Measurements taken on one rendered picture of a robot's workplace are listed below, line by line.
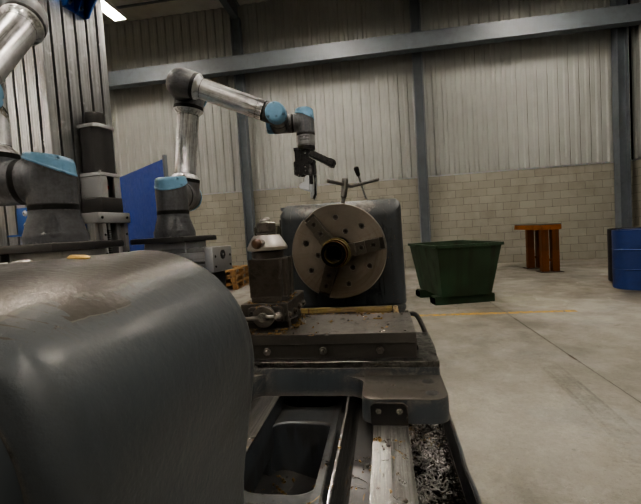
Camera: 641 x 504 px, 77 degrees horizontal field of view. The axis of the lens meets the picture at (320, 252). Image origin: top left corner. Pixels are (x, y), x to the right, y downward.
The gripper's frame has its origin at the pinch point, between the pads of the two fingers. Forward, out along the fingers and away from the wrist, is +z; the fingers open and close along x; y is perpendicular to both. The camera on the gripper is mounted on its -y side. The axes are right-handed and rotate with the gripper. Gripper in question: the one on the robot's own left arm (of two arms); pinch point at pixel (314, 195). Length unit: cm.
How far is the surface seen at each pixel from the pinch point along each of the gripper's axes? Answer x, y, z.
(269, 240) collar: 90, -5, 16
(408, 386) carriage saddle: 101, -29, 39
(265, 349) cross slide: 95, -5, 35
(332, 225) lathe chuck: 32.0, -10.5, 12.9
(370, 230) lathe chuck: 32.0, -22.8, 15.3
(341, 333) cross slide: 94, -18, 33
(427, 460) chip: 65, -35, 72
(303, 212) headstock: 15.7, 2.0, 7.3
